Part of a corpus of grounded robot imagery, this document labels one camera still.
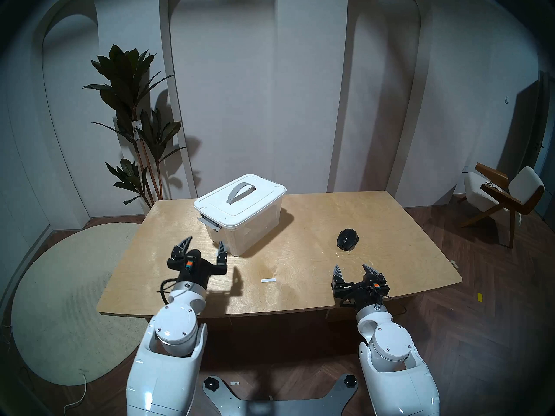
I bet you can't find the black computer mouse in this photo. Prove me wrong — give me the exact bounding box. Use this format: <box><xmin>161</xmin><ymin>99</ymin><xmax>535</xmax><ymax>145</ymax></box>
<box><xmin>337</xmin><ymin>229</ymin><xmax>359</xmax><ymax>250</ymax></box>

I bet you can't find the clear plastic storage container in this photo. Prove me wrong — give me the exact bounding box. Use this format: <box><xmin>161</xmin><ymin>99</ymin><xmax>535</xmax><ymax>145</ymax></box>
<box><xmin>197</xmin><ymin>194</ymin><xmax>285</xmax><ymax>257</ymax></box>

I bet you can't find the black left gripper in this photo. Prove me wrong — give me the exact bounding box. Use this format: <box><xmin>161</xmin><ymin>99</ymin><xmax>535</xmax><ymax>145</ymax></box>
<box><xmin>167</xmin><ymin>236</ymin><xmax>229</xmax><ymax>292</ymax></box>

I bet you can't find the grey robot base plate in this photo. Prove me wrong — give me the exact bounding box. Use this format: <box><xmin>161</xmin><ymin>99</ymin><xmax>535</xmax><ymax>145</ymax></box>
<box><xmin>203</xmin><ymin>374</ymin><xmax>359</xmax><ymax>416</ymax></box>

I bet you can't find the tall dark green plant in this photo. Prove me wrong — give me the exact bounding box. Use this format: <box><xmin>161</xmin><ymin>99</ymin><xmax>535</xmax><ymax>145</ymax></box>
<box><xmin>82</xmin><ymin>45</ymin><xmax>187</xmax><ymax>208</ymax></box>

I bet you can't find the round beige rug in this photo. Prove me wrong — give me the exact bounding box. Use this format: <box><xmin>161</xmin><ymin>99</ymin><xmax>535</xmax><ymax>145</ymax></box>
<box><xmin>12</xmin><ymin>222</ymin><xmax>148</xmax><ymax>386</ymax></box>

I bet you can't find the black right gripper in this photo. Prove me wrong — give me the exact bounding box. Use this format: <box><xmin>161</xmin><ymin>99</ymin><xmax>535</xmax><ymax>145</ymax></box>
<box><xmin>332</xmin><ymin>264</ymin><xmax>391</xmax><ymax>309</ymax></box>

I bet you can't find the white floor cable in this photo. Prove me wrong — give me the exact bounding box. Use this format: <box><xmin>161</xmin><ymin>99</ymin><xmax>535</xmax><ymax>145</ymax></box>
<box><xmin>64</xmin><ymin>370</ymin><xmax>87</xmax><ymax>413</ymax></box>

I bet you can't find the white wooden armchair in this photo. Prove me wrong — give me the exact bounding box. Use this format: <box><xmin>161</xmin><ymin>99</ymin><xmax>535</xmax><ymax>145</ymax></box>
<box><xmin>460</xmin><ymin>162</ymin><xmax>545</xmax><ymax>249</ymax></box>

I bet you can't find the white lid with grey handle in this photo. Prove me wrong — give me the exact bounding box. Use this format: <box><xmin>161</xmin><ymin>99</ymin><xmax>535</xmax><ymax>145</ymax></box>
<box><xmin>194</xmin><ymin>174</ymin><xmax>287</xmax><ymax>228</ymax></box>

